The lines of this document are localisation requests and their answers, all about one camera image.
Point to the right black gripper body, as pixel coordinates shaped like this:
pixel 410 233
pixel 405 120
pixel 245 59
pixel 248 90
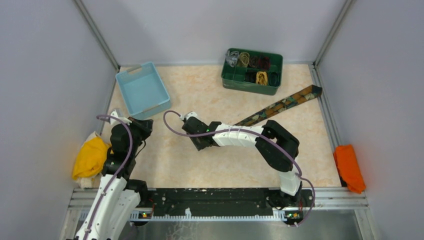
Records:
pixel 196 141

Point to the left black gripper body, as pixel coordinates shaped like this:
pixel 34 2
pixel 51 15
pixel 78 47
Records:
pixel 140 132

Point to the brown blue floral tie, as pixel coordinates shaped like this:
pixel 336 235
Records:
pixel 309 93

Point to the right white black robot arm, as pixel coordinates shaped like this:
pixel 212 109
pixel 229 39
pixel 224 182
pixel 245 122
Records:
pixel 277 146

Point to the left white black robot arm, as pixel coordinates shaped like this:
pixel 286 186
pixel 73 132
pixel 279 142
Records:
pixel 117 195

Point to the light blue plastic basket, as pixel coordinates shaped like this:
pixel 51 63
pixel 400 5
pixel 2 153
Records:
pixel 143 91

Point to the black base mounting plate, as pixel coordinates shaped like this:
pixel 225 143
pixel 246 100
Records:
pixel 223 202

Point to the white cloth under yellow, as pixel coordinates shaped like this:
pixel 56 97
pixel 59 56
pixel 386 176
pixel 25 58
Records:
pixel 88 182

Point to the grey rolled tie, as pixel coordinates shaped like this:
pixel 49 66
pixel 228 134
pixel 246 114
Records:
pixel 232 57

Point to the green compartment organizer box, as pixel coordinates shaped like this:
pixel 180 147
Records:
pixel 243 78

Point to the yellow patterned rolled tie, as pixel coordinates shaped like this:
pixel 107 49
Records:
pixel 261 78

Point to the tan rolled tie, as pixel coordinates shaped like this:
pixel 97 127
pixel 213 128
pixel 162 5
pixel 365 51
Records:
pixel 243 59

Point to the dark green rolled tie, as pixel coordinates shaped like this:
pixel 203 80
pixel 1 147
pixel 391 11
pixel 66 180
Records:
pixel 273 79

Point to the dark red rolled tie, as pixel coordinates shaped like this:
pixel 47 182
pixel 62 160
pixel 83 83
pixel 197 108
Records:
pixel 259 62

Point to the orange cloth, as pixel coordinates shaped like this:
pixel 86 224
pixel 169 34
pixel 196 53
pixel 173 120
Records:
pixel 348 168

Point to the grey slotted cable duct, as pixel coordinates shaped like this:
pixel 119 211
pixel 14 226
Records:
pixel 278 216

